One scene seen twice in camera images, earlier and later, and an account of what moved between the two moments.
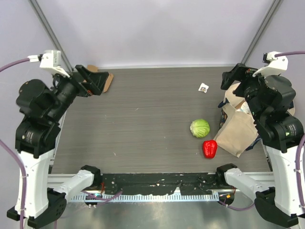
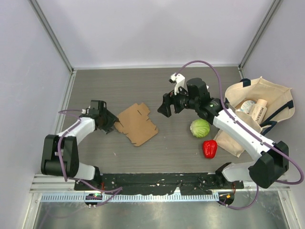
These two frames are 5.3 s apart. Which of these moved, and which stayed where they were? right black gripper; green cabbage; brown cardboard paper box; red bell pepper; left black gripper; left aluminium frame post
Moved: left black gripper; brown cardboard paper box; right black gripper
Stayed: left aluminium frame post; red bell pepper; green cabbage
